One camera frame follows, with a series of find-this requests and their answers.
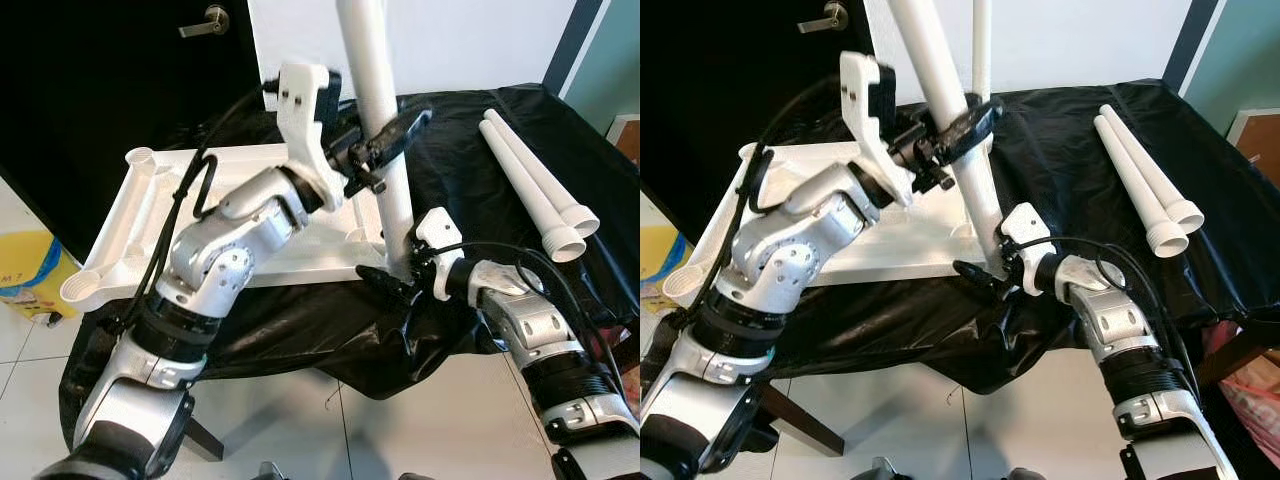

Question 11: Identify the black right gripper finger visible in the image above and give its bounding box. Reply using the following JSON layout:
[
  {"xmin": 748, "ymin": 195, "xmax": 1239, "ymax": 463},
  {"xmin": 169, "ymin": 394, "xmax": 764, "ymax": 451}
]
[
  {"xmin": 952, "ymin": 259, "xmax": 1008, "ymax": 300},
  {"xmin": 355, "ymin": 263, "xmax": 414, "ymax": 303}
]

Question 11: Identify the brown and white flat board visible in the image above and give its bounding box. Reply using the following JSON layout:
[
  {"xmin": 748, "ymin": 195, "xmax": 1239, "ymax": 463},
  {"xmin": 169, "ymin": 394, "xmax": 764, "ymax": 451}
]
[
  {"xmin": 605, "ymin": 113, "xmax": 641, "ymax": 166},
  {"xmin": 1225, "ymin": 108, "xmax": 1280, "ymax": 186}
]

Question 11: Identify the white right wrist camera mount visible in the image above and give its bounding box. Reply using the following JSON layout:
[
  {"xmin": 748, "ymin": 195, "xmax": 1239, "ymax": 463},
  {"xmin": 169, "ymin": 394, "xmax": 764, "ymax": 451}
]
[
  {"xmin": 1000, "ymin": 203, "xmax": 1049, "ymax": 296},
  {"xmin": 415, "ymin": 207, "xmax": 466, "ymax": 301}
]

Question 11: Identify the black plastic table cover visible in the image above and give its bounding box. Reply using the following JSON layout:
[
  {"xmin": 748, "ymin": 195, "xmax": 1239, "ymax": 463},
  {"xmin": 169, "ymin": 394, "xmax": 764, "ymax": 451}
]
[
  {"xmin": 655, "ymin": 78, "xmax": 1280, "ymax": 396},
  {"xmin": 58, "ymin": 83, "xmax": 641, "ymax": 451}
]

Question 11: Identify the black door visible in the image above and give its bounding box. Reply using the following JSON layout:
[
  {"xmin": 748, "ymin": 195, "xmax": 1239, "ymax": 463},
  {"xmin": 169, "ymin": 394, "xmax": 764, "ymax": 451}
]
[
  {"xmin": 0, "ymin": 0, "xmax": 263, "ymax": 261},
  {"xmin": 640, "ymin": 0, "xmax": 881, "ymax": 251}
]

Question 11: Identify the yellow cardboard box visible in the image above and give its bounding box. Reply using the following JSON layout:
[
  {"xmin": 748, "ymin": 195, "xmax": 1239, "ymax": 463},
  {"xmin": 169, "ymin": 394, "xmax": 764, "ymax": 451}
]
[
  {"xmin": 0, "ymin": 230, "xmax": 83, "ymax": 321},
  {"xmin": 640, "ymin": 225, "xmax": 693, "ymax": 313}
]

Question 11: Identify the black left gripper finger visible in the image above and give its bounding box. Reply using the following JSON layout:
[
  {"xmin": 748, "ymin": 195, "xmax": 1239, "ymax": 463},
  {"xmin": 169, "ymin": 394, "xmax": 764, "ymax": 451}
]
[
  {"xmin": 372, "ymin": 108, "xmax": 434, "ymax": 170},
  {"xmin": 937, "ymin": 95, "xmax": 1006, "ymax": 162}
]

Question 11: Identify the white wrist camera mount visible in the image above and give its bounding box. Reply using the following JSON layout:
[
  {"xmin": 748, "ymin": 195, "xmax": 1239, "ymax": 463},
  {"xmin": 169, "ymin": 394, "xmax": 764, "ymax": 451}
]
[
  {"xmin": 840, "ymin": 52, "xmax": 913, "ymax": 208},
  {"xmin": 277, "ymin": 62, "xmax": 346, "ymax": 213},
  {"xmin": 1000, "ymin": 203, "xmax": 1049, "ymax": 296},
  {"xmin": 415, "ymin": 207, "xmax": 466, "ymax": 301}
]

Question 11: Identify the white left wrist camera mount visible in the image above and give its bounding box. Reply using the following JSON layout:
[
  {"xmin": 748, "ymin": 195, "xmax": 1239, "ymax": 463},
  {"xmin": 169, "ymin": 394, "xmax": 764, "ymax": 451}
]
[
  {"xmin": 277, "ymin": 62, "xmax": 346, "ymax": 213},
  {"xmin": 840, "ymin": 52, "xmax": 913, "ymax": 208}
]

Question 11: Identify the white plastic table top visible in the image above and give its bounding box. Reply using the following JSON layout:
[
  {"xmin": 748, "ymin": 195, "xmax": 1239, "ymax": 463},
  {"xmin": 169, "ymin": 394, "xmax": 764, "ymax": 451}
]
[
  {"xmin": 662, "ymin": 140, "xmax": 1001, "ymax": 306},
  {"xmin": 60, "ymin": 143, "xmax": 401, "ymax": 313}
]

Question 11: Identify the silver door lever handle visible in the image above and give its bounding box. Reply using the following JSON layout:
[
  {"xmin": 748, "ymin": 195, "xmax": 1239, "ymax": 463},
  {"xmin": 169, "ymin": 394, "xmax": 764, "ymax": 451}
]
[
  {"xmin": 797, "ymin": 0, "xmax": 849, "ymax": 34},
  {"xmin": 178, "ymin": 4, "xmax": 231, "ymax": 39}
]

